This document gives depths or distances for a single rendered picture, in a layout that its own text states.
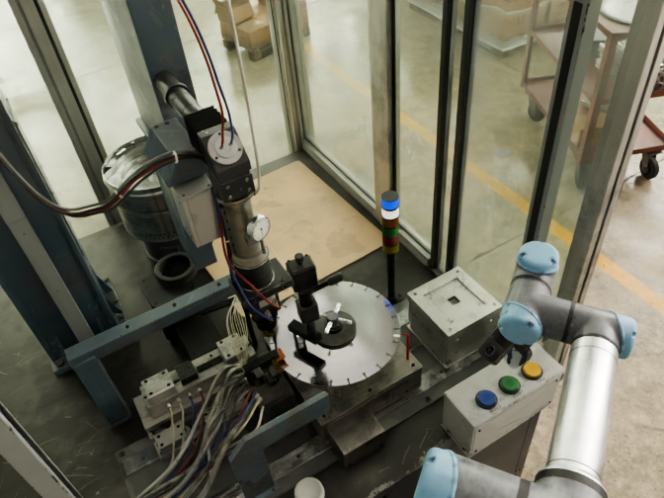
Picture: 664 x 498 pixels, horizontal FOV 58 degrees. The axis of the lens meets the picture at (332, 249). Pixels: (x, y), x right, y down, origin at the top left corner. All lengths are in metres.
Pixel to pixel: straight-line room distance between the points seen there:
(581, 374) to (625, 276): 2.10
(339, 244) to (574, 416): 1.20
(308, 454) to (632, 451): 1.38
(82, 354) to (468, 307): 0.97
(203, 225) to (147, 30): 0.39
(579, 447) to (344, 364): 0.66
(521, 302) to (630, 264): 2.09
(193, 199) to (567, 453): 0.74
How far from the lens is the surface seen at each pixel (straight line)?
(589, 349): 1.07
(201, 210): 1.14
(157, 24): 1.27
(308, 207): 2.16
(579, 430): 0.96
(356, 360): 1.45
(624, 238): 3.30
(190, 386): 1.60
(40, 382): 1.93
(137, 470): 1.65
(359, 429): 1.50
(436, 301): 1.63
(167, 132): 1.21
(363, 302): 1.56
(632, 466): 2.53
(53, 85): 2.08
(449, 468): 0.87
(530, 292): 1.13
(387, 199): 1.53
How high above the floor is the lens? 2.13
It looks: 44 degrees down
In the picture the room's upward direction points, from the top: 6 degrees counter-clockwise
